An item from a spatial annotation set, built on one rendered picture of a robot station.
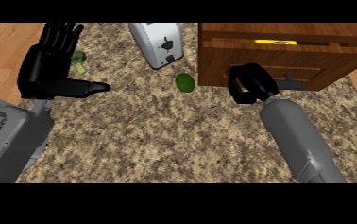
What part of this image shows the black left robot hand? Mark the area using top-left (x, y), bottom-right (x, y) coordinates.
top-left (17, 22), bottom-right (113, 100)

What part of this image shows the wooden drawer front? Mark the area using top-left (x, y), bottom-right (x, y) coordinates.
top-left (198, 38), bottom-right (357, 92)

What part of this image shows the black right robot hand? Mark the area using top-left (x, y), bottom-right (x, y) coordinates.
top-left (226, 62), bottom-right (281, 105)

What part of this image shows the green cucumber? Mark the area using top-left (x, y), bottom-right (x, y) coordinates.
top-left (175, 73), bottom-right (197, 94)

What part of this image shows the yellow cup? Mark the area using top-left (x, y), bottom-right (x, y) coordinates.
top-left (254, 39), bottom-right (299, 46)

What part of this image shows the silver toaster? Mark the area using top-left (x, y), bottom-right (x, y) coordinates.
top-left (129, 22), bottom-right (187, 70)

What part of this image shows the wooden drawer cabinet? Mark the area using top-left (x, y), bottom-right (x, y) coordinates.
top-left (197, 22), bottom-right (357, 92)

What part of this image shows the green broccoli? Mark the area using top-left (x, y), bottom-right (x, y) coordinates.
top-left (68, 50), bottom-right (89, 76)

